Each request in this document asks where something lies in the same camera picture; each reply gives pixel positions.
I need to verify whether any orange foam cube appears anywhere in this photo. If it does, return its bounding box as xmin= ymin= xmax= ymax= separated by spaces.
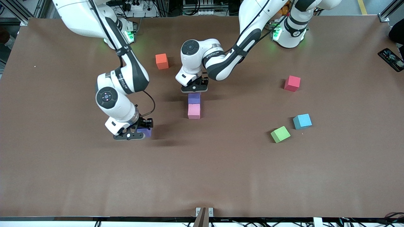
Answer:
xmin=155 ymin=53 xmax=169 ymax=70

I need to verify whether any pink foam cube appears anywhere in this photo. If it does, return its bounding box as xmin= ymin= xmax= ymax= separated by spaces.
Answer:
xmin=188 ymin=104 xmax=201 ymax=119

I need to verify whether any red foam cube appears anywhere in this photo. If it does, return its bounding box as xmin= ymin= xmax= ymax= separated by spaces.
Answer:
xmin=284 ymin=75 xmax=301 ymax=92

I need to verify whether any metal equipment rack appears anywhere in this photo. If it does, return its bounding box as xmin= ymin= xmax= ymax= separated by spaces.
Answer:
xmin=158 ymin=0 xmax=242 ymax=17

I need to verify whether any brown pole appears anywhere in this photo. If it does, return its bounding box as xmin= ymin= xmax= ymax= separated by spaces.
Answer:
xmin=193 ymin=207 xmax=210 ymax=227

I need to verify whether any black smartphone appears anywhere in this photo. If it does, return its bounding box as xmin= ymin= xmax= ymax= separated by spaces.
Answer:
xmin=378 ymin=48 xmax=404 ymax=73

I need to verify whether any small metal bracket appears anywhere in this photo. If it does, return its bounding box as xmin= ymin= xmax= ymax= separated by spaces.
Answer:
xmin=195 ymin=207 xmax=214 ymax=218

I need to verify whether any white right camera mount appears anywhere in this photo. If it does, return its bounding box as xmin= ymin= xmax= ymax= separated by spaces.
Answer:
xmin=105 ymin=117 xmax=127 ymax=135

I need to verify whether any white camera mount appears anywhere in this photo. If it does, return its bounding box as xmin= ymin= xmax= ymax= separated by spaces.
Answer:
xmin=175 ymin=71 xmax=198 ymax=86
xmin=105 ymin=117 xmax=127 ymax=135

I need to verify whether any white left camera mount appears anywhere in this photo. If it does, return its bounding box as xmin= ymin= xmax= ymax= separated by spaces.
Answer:
xmin=175 ymin=71 xmax=198 ymax=86

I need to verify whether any green foam cube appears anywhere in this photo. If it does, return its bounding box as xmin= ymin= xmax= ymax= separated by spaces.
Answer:
xmin=270 ymin=126 xmax=291 ymax=143

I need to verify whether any light blue foam cube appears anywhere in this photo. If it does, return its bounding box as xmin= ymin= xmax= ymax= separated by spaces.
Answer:
xmin=293 ymin=113 xmax=313 ymax=130

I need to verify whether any brown table cover sheet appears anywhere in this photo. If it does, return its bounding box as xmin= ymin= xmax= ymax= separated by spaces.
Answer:
xmin=0 ymin=16 xmax=404 ymax=218

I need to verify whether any aluminium frame profile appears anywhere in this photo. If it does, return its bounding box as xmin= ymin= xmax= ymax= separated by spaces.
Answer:
xmin=378 ymin=0 xmax=404 ymax=22
xmin=0 ymin=5 xmax=48 ymax=26

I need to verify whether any white power strip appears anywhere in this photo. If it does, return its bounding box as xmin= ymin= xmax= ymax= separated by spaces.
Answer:
xmin=107 ymin=0 xmax=145 ymax=11

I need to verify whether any black rounded object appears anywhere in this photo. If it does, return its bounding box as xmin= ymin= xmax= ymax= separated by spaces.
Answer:
xmin=389 ymin=28 xmax=404 ymax=44

